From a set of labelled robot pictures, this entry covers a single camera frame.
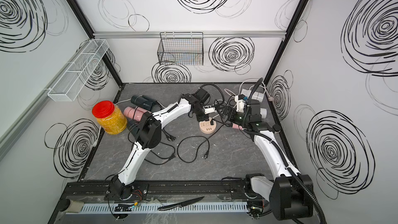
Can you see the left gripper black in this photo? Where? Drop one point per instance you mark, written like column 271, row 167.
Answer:
column 206, row 117

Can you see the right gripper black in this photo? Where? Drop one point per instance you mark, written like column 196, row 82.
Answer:
column 230, row 111

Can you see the round beige power strip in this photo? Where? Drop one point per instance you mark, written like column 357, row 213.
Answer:
column 208, row 127

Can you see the pink hair dryer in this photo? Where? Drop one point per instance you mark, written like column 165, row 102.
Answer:
column 134, row 113
column 237, row 127

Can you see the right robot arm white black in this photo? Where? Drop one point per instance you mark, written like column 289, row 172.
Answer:
column 280, row 165

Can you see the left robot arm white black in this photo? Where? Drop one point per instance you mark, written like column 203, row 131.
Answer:
column 148, row 134

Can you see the white hair dryer middle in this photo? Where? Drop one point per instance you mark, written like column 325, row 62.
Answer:
column 263, row 112

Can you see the dark green hair dryer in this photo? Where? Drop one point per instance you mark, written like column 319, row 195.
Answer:
column 145, row 102

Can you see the jar with red lid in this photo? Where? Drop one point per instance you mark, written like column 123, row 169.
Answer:
column 110, row 117

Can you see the black kitchen knife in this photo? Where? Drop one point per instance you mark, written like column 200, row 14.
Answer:
column 180, row 204

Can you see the black wire basket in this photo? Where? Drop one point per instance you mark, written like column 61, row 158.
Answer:
column 186, row 48

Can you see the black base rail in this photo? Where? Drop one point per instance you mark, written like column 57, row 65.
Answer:
column 186, row 188

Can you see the white wire shelf basket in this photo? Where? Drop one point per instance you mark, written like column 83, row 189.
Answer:
column 79, row 70

